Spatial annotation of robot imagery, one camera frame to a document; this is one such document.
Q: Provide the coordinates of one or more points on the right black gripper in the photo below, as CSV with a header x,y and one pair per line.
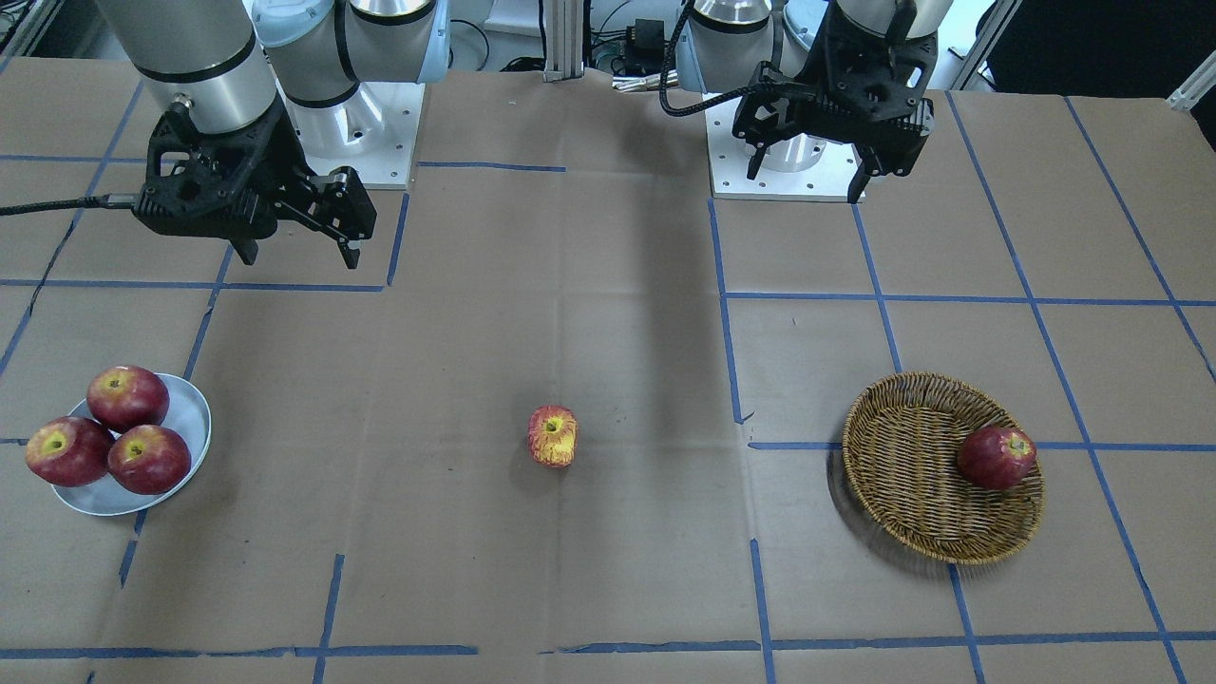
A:
x,y
273,142

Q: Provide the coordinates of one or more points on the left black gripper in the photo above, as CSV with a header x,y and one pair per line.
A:
x,y
804,95

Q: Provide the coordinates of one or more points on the red yellow streaked apple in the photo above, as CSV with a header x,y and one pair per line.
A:
x,y
553,436

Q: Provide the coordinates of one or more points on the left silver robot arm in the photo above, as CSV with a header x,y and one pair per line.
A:
x,y
716,45

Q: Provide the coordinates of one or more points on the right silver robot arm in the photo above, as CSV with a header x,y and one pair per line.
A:
x,y
227,60

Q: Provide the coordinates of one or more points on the white plate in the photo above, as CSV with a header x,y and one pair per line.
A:
x,y
189,415

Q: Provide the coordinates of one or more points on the red apple plate top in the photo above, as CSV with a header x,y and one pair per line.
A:
x,y
123,397

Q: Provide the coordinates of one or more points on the red apple plate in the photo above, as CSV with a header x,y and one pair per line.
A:
x,y
149,460
123,397
69,451

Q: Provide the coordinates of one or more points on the woven wicker basket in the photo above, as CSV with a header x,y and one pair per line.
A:
x,y
900,443

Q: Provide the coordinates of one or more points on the dark red basket apple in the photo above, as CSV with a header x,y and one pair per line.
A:
x,y
996,457

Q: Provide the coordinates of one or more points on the black power adapter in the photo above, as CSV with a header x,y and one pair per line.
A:
x,y
643,49

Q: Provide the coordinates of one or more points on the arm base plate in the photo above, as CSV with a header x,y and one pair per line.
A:
x,y
802,168
374,131

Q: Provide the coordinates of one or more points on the aluminium frame post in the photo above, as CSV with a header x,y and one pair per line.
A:
x,y
563,32

